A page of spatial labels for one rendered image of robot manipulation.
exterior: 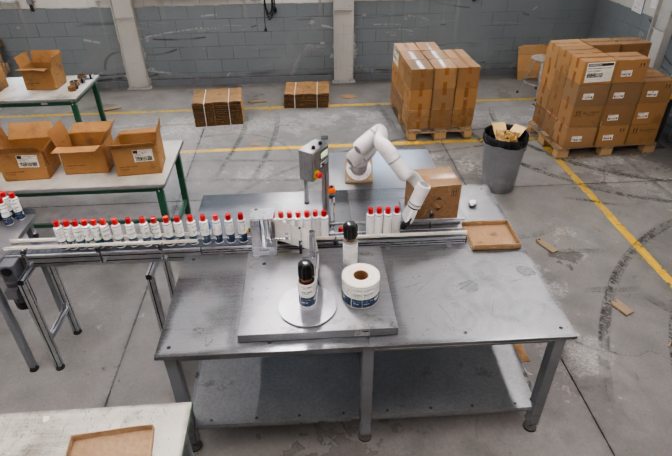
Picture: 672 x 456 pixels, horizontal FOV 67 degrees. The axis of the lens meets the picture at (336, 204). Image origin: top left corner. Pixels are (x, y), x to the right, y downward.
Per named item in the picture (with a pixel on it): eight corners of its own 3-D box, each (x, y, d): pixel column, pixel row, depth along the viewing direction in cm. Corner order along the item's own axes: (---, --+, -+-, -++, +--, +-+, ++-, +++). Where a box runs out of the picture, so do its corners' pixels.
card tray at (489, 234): (472, 250, 316) (473, 245, 314) (461, 226, 338) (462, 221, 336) (520, 248, 317) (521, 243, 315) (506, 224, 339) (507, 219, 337)
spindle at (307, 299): (299, 311, 265) (296, 268, 249) (299, 299, 272) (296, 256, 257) (316, 310, 265) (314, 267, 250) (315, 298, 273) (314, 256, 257)
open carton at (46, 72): (18, 94, 566) (6, 60, 546) (37, 80, 602) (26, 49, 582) (56, 93, 566) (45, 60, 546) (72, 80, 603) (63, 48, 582)
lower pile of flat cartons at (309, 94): (283, 108, 727) (282, 94, 715) (286, 94, 772) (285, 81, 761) (329, 107, 728) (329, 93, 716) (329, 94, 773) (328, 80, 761)
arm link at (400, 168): (390, 156, 314) (419, 194, 320) (386, 165, 300) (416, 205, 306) (402, 148, 310) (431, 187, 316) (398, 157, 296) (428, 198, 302)
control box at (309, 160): (299, 178, 301) (297, 149, 291) (315, 166, 314) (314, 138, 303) (313, 183, 297) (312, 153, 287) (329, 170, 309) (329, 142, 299)
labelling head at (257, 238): (253, 255, 305) (248, 220, 291) (254, 242, 316) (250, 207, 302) (276, 254, 306) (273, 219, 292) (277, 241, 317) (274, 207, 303)
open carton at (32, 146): (-4, 188, 394) (-23, 144, 374) (19, 161, 432) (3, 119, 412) (48, 185, 398) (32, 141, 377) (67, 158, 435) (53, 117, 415)
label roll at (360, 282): (341, 283, 284) (341, 263, 276) (377, 282, 284) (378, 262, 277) (342, 309, 267) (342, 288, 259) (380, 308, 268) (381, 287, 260)
